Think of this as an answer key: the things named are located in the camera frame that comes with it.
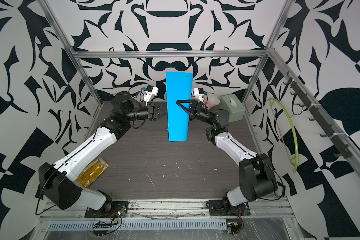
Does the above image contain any blue rectangular paper sheet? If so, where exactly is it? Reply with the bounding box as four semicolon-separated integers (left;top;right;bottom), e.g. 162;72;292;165
166;72;193;142

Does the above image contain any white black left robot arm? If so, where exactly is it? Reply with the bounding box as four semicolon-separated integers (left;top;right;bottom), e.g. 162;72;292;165
38;92;167;211

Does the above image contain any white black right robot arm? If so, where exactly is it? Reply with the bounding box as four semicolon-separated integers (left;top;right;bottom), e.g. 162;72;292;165
177;100;278;209

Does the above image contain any white plush toy pink shirt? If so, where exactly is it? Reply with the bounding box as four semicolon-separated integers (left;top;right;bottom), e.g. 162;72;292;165
203;93;221;109

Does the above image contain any green tissue box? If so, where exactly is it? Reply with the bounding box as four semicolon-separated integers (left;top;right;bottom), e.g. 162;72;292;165
219;94;246;123

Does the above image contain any yellow plastic packet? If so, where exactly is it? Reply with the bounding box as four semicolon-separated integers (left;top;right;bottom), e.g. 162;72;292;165
76;158;109;188

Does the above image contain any black connector board right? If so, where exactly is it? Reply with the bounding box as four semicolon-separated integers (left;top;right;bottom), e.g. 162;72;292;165
226;222;243;236

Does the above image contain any black connector board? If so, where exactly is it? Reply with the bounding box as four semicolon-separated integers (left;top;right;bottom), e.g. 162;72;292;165
92;221;121;237
226;222;243;236

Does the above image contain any black connector board left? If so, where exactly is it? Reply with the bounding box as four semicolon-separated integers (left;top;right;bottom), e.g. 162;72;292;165
92;221;121;237

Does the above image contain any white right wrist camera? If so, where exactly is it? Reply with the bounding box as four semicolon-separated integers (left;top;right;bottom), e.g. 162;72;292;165
192;88;205;103

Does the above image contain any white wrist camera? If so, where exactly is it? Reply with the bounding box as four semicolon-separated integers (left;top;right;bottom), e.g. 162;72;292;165
192;88;205;103
143;85;159;104

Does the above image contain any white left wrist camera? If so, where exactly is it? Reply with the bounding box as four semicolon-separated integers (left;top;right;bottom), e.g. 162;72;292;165
143;85;159;104

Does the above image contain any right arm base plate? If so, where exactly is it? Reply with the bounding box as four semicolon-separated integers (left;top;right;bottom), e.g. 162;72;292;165
206;198;251;217

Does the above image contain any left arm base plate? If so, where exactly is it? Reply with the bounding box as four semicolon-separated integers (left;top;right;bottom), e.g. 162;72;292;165
85;201;130;219

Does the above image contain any white slotted cable duct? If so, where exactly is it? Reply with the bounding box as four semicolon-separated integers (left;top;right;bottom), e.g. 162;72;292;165
48;219;227;231

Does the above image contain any black wall hook rack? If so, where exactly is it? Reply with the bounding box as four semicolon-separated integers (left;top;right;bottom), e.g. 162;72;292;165
285;72;353;159

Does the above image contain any aluminium frame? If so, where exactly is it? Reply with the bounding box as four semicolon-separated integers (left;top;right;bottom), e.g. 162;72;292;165
35;0;360;240

